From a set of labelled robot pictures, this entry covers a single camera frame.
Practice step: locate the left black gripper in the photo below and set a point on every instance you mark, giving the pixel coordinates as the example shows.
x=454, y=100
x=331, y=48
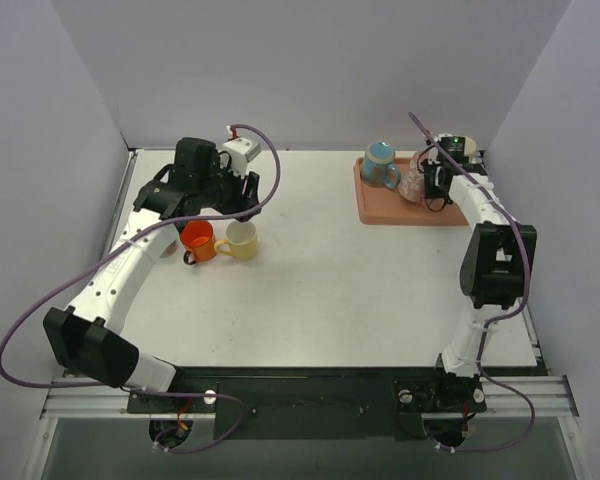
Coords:
x=249, y=195

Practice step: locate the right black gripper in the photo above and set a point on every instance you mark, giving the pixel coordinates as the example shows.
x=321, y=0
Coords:
x=431, y=176

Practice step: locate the pink cartoon mug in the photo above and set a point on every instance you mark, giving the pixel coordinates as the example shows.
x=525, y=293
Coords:
x=411, y=186

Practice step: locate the orange mug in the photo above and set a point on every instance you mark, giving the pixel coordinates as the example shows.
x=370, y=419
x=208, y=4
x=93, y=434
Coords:
x=198, y=239

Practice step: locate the yellow mug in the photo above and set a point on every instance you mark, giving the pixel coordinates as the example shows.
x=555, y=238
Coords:
x=240, y=241

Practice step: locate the cream floral mug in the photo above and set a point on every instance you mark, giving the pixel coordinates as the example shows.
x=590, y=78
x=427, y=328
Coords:
x=170, y=250

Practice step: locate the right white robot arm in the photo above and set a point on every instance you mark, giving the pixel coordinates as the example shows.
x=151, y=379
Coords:
x=496, y=269

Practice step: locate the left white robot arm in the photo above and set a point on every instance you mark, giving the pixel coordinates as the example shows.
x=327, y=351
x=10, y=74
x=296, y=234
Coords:
x=86, y=336

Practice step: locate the cream green mug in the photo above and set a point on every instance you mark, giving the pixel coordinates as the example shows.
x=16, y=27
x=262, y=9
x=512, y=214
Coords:
x=470, y=147

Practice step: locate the blue-bottom cartoon mug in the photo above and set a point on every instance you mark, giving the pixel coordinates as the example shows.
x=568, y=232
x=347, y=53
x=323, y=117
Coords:
x=378, y=167

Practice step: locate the pink plastic tray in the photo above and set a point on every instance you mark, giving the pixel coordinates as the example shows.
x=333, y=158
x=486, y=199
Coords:
x=381, y=206

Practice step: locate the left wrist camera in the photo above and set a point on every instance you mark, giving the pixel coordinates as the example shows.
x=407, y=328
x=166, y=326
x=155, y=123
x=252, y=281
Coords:
x=237, y=153

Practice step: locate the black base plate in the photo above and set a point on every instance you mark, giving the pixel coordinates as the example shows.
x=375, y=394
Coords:
x=322, y=403

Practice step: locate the aluminium rail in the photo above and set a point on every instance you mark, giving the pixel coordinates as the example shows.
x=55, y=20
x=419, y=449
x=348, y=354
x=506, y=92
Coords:
x=550, y=395

